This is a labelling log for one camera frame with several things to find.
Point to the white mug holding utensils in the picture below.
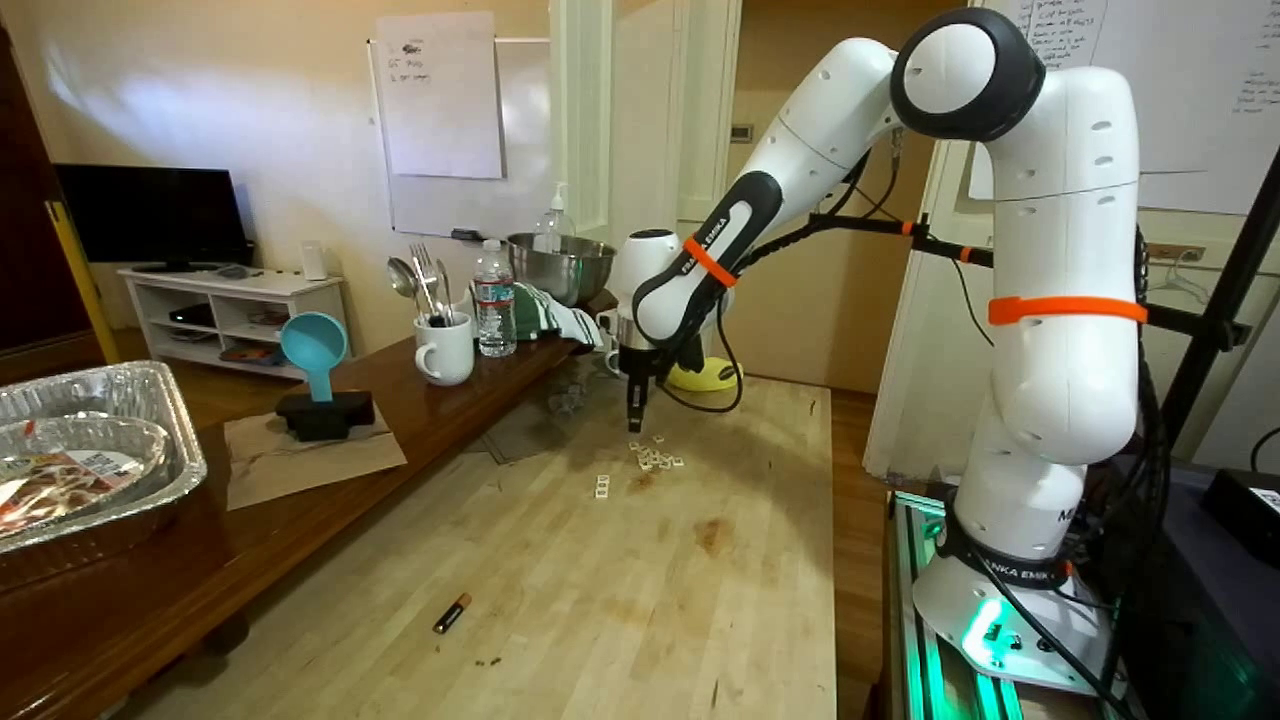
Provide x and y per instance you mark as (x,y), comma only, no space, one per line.
(445,355)

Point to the white wall whiteboard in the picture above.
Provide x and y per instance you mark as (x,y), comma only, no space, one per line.
(525,133)

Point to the crushed clear plastic bottle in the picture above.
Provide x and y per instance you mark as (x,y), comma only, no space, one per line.
(567,394)

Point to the metal kitchen utensil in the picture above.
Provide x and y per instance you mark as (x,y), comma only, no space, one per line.
(439,281)

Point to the black block base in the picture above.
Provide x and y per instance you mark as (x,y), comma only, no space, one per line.
(327,416)

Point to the large handwritten paper sheet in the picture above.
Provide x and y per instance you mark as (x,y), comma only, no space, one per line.
(1203,105)

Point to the brown cardboard sheet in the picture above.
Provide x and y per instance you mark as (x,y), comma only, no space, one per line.
(286,467)

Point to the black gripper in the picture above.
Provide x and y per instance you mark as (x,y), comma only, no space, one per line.
(641,368)

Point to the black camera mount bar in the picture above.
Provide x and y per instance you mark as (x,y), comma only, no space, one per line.
(952,250)

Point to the small black device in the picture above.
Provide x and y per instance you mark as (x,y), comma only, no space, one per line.
(1247,513)

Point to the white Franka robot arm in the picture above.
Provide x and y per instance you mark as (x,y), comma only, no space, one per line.
(1065,400)

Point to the large steel mixing bowl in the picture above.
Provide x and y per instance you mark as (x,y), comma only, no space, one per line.
(567,264)

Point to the long yellow stick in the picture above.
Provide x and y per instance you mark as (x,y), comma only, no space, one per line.
(81,281)

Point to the small aluminium foil tray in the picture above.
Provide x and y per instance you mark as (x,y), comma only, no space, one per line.
(81,473)

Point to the grey robot mounting plate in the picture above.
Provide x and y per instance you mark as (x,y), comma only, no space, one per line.
(962,604)

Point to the dark wooden door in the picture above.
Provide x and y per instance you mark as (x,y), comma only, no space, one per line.
(25,241)

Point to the metal serving spoon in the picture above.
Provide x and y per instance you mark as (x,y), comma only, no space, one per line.
(405,279)

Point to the black marker pen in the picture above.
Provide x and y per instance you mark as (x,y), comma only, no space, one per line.
(450,615)

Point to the wrist mounted camera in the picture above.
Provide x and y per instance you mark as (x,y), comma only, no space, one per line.
(686,348)

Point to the large black equipment box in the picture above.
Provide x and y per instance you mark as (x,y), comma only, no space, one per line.
(1187,615)

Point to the aluminium frame with green light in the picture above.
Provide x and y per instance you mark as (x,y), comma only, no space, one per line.
(921,664)

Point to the white paper sheet on whiteboard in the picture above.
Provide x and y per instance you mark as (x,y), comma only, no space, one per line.
(441,92)

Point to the black stand pole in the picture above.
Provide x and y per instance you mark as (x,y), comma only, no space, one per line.
(1220,313)

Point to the white door frame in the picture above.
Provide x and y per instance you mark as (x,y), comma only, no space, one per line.
(582,105)

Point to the dark wooden side table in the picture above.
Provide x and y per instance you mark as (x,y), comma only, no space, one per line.
(105,601)

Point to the green striped white towel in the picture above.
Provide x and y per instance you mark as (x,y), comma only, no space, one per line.
(567,320)

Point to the clear water bottle with label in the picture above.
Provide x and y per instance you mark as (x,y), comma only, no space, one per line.
(494,305)

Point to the white television shelf unit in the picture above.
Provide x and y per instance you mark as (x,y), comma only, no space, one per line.
(241,286)

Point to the black flat television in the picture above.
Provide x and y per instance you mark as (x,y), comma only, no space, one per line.
(153,215)

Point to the large aluminium foil tray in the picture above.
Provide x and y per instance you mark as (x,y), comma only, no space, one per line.
(163,400)

